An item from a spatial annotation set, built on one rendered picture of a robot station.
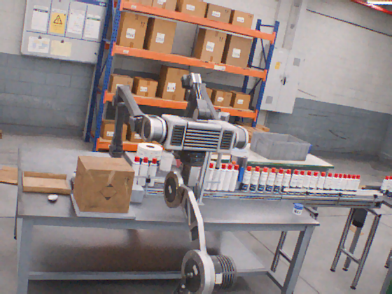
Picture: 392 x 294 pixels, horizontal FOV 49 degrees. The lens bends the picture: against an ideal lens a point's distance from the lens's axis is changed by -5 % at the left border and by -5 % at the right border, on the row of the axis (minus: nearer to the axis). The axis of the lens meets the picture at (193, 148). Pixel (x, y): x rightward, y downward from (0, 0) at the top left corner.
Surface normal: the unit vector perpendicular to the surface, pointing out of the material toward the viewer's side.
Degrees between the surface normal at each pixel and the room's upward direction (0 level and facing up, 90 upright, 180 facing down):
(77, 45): 90
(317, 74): 90
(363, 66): 90
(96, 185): 90
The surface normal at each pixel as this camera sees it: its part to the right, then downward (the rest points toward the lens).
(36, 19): 0.38, 0.29
